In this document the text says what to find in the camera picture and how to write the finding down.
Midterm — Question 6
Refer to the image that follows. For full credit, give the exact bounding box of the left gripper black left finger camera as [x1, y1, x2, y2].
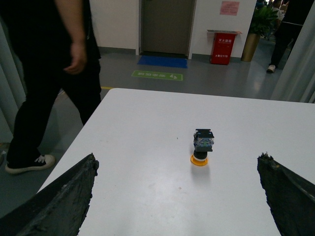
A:
[0, 154, 99, 236]

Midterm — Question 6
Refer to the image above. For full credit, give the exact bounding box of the green floor sign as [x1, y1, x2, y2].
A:
[131, 70, 184, 81]

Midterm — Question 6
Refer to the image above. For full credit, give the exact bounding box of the blue door mat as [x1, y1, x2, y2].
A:
[137, 56, 188, 68]

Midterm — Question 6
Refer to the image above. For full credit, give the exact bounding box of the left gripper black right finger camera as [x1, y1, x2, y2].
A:
[257, 153, 315, 236]

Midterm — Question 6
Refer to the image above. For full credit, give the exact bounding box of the right potted plant gold pot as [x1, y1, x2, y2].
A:
[241, 6, 277, 62]

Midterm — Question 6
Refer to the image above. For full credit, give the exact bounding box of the grey door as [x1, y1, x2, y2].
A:
[139, 0, 196, 58]

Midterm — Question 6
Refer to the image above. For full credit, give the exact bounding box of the pink wall notice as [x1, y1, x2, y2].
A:
[220, 0, 240, 16]

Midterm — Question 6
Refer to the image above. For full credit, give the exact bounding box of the person walking far right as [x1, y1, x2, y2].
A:
[266, 0, 314, 73]

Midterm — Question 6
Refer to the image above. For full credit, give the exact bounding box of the grey curtain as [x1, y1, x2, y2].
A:
[270, 3, 315, 103]
[0, 20, 26, 143]

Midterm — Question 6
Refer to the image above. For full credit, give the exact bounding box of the grey curtain left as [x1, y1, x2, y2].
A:
[0, 20, 26, 143]

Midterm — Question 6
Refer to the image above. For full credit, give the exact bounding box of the red fire extinguisher box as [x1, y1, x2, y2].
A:
[207, 29, 242, 65]

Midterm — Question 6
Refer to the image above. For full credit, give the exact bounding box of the yellow mushroom push button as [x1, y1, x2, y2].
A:
[190, 128, 214, 167]

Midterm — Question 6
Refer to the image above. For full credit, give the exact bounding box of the person in black clothes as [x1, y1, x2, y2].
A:
[0, 0, 101, 174]

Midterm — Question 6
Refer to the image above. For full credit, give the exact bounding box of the grey curtain right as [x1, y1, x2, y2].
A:
[270, 3, 315, 103]

